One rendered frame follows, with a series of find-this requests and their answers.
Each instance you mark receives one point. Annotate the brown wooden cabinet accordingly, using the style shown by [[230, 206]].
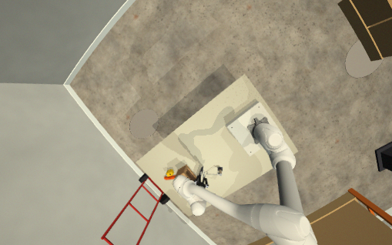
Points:
[[185, 170]]

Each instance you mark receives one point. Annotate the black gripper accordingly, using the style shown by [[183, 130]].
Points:
[[202, 183]]

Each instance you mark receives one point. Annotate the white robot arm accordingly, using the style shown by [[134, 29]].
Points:
[[283, 223]]

